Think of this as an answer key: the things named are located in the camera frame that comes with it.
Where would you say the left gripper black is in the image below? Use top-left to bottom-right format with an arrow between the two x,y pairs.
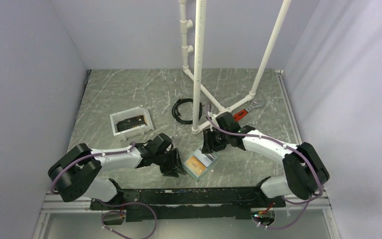
154,147 -> 186,177

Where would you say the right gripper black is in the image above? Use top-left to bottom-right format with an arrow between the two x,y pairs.
201,127 -> 229,154

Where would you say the green card holder wallet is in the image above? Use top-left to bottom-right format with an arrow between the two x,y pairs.
182,145 -> 218,182

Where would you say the white plastic card tray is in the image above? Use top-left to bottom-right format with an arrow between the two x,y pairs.
109,107 -> 154,141

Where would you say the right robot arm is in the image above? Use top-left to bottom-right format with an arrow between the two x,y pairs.
202,112 -> 330,207

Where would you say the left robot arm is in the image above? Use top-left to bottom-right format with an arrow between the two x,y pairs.
48,133 -> 186,209

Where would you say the black card in tray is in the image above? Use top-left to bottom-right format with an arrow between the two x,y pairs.
116,115 -> 147,132

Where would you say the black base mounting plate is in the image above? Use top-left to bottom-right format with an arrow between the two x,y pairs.
87,180 -> 286,222

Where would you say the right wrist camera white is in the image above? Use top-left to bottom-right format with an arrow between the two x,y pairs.
207,112 -> 219,120

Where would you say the coiled black cable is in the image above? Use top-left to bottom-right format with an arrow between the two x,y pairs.
171,97 -> 203,125

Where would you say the red handled adjustable wrench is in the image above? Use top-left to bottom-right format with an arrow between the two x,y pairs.
233,101 -> 265,121

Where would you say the white PVC pipe frame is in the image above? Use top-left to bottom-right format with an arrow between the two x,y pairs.
179,0 -> 293,135

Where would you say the aluminium rail frame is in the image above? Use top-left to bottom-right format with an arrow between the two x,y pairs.
33,191 -> 341,239

